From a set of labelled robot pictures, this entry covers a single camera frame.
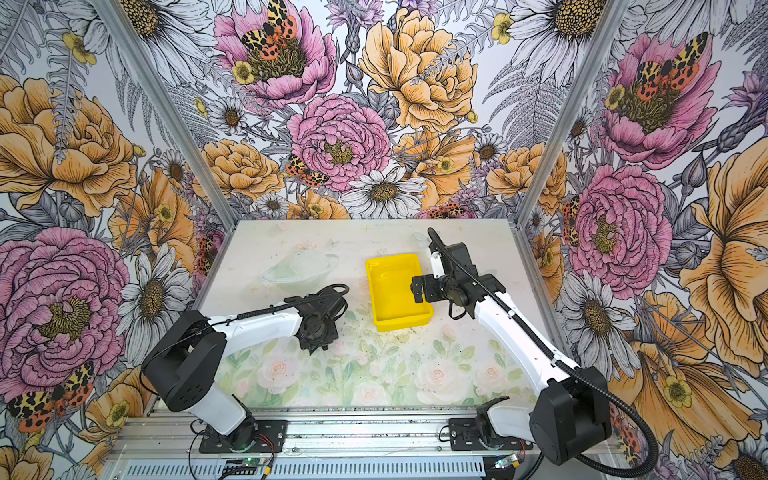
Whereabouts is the aluminium corner post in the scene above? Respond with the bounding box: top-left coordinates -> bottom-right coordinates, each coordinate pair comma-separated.
514,0 -> 631,229
94,1 -> 237,234

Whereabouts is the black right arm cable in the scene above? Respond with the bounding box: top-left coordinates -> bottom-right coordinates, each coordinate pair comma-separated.
427,227 -> 660,479

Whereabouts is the aluminium corner post right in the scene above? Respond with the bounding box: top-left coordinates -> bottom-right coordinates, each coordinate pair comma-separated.
514,0 -> 631,229

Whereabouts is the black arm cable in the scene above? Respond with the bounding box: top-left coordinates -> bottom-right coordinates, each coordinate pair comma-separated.
427,227 -> 660,479
236,283 -> 351,322

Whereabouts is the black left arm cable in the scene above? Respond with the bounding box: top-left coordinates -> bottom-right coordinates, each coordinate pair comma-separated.
236,283 -> 351,322

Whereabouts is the green circuit board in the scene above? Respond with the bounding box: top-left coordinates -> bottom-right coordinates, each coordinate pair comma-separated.
222,458 -> 271,475

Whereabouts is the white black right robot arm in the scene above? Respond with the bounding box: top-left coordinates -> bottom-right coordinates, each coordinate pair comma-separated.
411,233 -> 611,465

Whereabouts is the aluminium corner post left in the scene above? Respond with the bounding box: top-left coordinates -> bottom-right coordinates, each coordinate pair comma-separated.
94,1 -> 237,234

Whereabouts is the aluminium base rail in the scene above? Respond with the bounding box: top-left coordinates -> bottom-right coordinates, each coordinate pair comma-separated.
100,407 -> 600,479

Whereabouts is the yellow plastic bin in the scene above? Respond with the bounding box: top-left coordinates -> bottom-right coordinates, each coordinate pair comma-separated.
365,254 -> 434,332

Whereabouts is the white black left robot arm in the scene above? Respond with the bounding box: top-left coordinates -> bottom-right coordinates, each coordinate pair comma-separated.
140,283 -> 349,453

